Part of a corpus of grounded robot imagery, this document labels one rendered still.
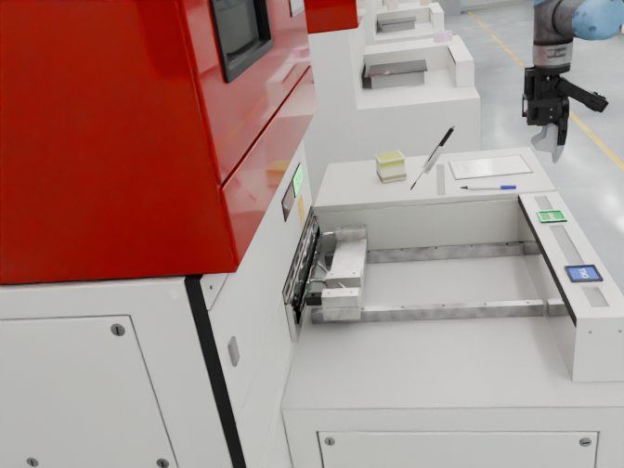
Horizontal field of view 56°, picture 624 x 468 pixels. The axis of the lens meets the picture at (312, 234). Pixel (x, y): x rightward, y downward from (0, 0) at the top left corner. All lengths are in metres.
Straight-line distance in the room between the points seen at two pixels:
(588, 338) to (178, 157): 0.76
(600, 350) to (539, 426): 0.17
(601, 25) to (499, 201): 0.56
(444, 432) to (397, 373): 0.14
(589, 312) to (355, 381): 0.44
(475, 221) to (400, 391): 0.61
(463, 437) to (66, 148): 0.83
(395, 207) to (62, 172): 0.99
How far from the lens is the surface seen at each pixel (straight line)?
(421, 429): 1.15
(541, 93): 1.33
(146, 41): 0.68
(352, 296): 1.26
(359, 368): 1.20
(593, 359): 1.16
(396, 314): 1.31
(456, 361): 1.20
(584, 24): 1.19
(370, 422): 1.14
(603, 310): 1.12
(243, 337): 0.92
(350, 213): 1.57
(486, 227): 1.60
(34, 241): 0.84
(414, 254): 1.54
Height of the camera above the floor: 1.57
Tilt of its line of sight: 25 degrees down
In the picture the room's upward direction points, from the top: 8 degrees counter-clockwise
